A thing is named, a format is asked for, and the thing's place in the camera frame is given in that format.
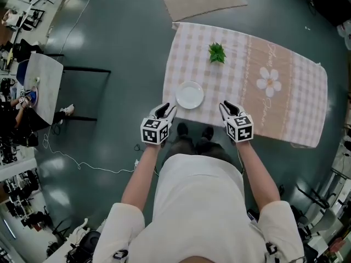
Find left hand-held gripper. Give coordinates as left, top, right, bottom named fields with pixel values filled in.
left=140, top=102, right=178, bottom=145

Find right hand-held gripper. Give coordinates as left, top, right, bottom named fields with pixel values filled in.
left=218, top=100, right=254, bottom=143

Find white plate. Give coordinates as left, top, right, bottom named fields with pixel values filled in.
left=175, top=81, right=205, bottom=110

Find person's left forearm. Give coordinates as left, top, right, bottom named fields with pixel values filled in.
left=120, top=144, right=161, bottom=210

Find person's right forearm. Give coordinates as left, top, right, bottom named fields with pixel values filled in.
left=235, top=141, right=281, bottom=209

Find person's right black shoe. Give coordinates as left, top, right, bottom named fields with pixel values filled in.
left=201, top=126, right=214, bottom=141

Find person's dark trousers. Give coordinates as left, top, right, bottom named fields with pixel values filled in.
left=163, top=135, right=234, bottom=164

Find small green potted plant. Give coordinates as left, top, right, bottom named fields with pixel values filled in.
left=208, top=42, right=228, bottom=65

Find checked floral tablecloth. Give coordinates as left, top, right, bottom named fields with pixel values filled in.
left=162, top=21, right=329, bottom=148

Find person's white shirt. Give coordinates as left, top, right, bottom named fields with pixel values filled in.
left=93, top=153, right=305, bottom=263

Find white marble table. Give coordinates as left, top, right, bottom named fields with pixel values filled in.
left=23, top=53, right=112, bottom=125

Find pink dish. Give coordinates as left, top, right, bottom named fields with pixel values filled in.
left=29, top=86, right=39, bottom=108

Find white floor cable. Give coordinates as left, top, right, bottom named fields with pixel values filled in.
left=42, top=124, right=137, bottom=174

